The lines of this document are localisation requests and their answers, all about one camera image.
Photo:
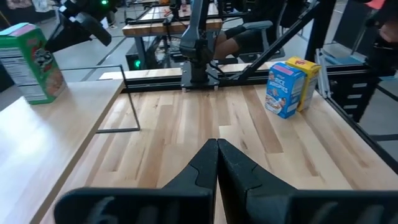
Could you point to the orange curtain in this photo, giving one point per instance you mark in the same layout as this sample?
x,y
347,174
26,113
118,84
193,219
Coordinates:
x,y
376,3

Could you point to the black power unit green light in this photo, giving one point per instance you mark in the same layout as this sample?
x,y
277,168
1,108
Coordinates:
x,y
136,63

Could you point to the yellow Corn Pops cereal box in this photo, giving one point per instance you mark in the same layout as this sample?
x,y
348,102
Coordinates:
x,y
311,84

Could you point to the person's hand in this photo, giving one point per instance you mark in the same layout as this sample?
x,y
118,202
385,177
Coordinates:
x,y
390,32

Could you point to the person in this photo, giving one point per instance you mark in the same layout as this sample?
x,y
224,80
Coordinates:
x,y
236,40

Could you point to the black storage rack white labels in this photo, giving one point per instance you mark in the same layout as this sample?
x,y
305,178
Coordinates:
x,y
354,99

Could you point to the grey office chair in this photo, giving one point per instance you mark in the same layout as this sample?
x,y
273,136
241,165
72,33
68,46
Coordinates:
x,y
258,26

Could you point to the blue Rice Krispies cereal box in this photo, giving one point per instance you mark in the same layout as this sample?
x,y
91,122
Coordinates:
x,y
283,90

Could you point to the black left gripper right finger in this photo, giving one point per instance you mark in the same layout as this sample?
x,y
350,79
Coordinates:
x,y
242,180

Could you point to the wooden workbench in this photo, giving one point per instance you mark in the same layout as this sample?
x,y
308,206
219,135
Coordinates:
x,y
174,28

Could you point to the wooden shelf with black frame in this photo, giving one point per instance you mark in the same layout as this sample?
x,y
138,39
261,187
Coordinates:
x,y
46,149

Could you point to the silver metal bracket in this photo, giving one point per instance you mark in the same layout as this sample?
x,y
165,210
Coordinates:
x,y
323,74

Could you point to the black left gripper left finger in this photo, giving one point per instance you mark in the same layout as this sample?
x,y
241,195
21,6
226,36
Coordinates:
x,y
199,174

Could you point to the green Apple Jacks cereal box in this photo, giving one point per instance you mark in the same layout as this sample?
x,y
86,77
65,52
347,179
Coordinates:
x,y
31,62

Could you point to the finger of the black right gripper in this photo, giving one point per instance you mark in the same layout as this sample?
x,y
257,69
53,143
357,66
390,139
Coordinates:
x,y
96,29
68,37

